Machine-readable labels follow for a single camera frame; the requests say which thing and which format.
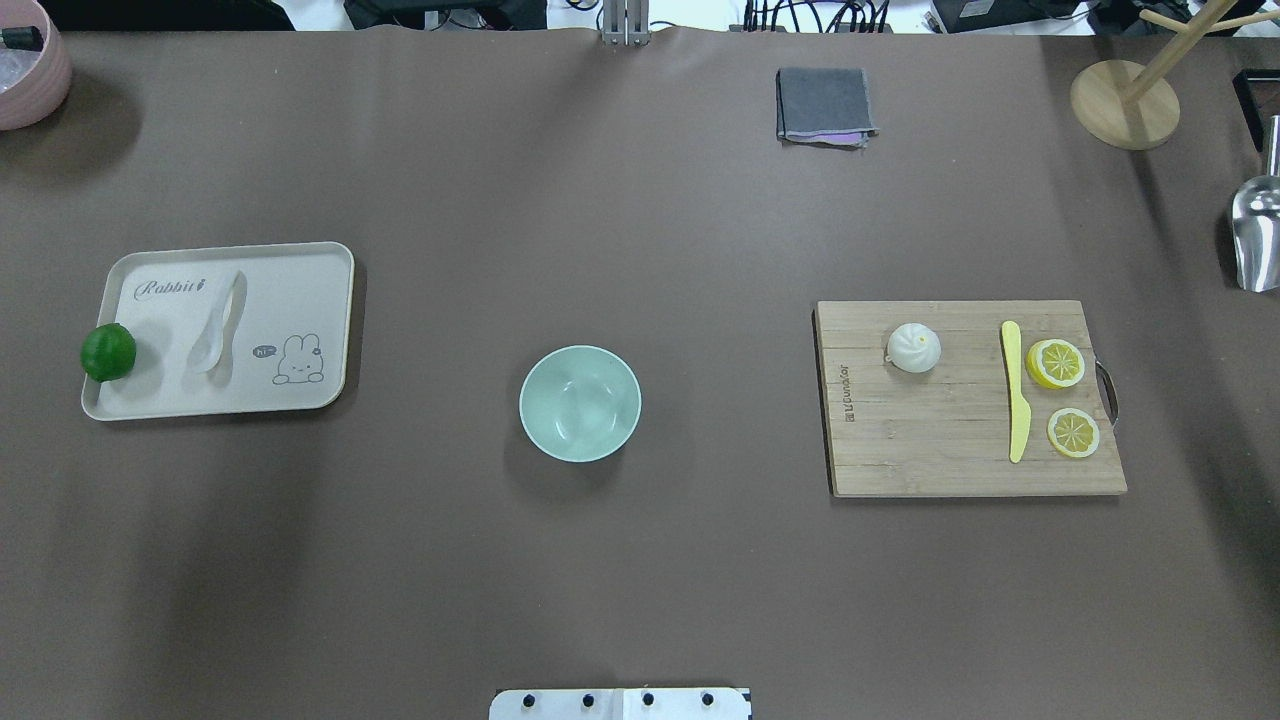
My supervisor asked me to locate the pink bowl with ice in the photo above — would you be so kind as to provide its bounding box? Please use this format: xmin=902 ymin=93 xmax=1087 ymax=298
xmin=1 ymin=1 xmax=72 ymax=131

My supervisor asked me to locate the white steamed bun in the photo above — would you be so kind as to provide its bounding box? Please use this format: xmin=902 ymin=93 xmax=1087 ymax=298
xmin=884 ymin=322 xmax=942 ymax=374

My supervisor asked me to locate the yellow plastic knife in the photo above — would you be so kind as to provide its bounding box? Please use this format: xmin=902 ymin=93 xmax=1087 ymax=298
xmin=1000 ymin=320 xmax=1032 ymax=464

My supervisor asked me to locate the green lime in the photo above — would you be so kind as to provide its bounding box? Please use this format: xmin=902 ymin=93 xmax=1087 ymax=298
xmin=79 ymin=323 xmax=137 ymax=383

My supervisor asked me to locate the upper lemon half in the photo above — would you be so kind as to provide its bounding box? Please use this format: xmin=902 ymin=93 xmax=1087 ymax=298
xmin=1025 ymin=338 xmax=1087 ymax=389

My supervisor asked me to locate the wooden mug tree stand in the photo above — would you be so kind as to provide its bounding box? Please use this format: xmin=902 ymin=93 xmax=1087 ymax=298
xmin=1069 ymin=1 xmax=1279 ymax=151

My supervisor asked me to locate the folded grey cloth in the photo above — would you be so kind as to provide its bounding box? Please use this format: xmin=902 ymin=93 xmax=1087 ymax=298
xmin=774 ymin=67 xmax=881 ymax=149

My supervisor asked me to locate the black tray with glasses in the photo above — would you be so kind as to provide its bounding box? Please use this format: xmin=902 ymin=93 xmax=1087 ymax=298
xmin=1231 ymin=68 xmax=1279 ymax=152

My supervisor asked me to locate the metal tube in bowl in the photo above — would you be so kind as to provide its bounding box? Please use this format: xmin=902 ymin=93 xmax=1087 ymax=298
xmin=1 ymin=26 xmax=45 ymax=53

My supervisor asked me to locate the beige rabbit tray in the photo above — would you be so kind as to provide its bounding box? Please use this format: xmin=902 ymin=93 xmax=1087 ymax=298
xmin=81 ymin=242 xmax=355 ymax=421

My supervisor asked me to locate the metal scoop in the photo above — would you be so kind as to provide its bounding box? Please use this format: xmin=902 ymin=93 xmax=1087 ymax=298
xmin=1231 ymin=115 xmax=1279 ymax=293

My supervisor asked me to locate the white ceramic spoon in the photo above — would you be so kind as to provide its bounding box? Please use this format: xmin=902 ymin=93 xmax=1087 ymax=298
xmin=186 ymin=270 xmax=247 ymax=374

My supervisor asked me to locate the lower lemon slice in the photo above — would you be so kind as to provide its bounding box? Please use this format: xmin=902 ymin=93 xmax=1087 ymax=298
xmin=1046 ymin=407 xmax=1101 ymax=459

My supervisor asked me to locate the light green bowl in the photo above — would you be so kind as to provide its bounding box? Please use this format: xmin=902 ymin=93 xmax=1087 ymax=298
xmin=518 ymin=345 xmax=643 ymax=462

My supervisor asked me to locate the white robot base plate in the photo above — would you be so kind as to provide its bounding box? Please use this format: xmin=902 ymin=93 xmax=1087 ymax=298
xmin=488 ymin=685 xmax=754 ymax=719

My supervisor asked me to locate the aluminium frame post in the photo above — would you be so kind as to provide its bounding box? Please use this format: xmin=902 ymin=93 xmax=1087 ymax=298
xmin=600 ymin=0 xmax=652 ymax=47

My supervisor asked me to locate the bamboo cutting board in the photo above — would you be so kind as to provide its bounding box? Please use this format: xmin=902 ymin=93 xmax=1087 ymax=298
xmin=815 ymin=300 xmax=1126 ymax=498

